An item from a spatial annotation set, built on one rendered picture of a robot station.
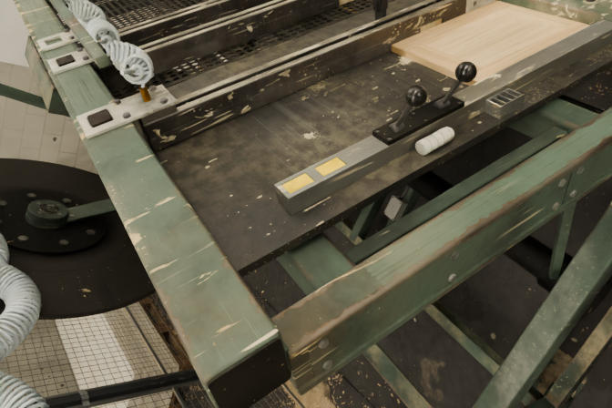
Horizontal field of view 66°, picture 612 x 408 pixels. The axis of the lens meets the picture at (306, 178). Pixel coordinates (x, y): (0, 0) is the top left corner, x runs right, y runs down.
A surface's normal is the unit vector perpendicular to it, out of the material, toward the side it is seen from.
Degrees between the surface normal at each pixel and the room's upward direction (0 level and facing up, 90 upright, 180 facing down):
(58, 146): 90
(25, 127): 90
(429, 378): 0
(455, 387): 0
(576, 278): 0
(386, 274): 55
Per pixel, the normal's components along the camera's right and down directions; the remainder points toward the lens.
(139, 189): -0.13, -0.76
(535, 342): -0.76, -0.09
